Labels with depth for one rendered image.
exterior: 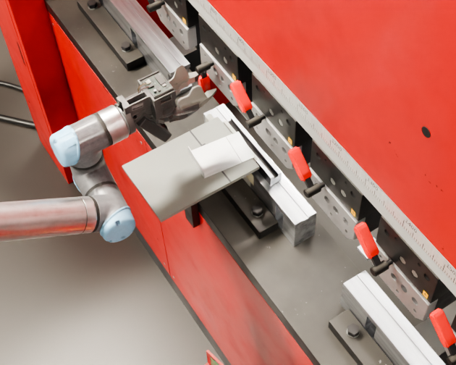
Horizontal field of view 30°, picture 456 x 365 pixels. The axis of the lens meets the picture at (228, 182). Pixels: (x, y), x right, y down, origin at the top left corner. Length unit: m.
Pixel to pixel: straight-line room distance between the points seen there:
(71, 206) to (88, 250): 1.36
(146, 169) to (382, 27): 0.89
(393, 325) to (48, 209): 0.73
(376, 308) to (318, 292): 0.17
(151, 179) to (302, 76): 0.58
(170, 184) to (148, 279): 1.06
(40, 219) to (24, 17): 1.06
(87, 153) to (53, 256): 1.35
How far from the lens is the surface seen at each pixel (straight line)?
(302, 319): 1.88
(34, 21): 2.62
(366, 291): 1.82
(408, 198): 1.36
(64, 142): 1.72
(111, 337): 2.86
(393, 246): 1.49
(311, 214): 1.90
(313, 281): 1.92
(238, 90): 1.67
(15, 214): 1.63
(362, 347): 1.83
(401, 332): 1.78
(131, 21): 2.32
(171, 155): 1.97
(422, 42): 1.14
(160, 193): 1.91
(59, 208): 1.68
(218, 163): 1.94
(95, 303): 2.93
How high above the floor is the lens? 2.56
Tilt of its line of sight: 55 degrees down
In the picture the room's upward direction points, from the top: 3 degrees counter-clockwise
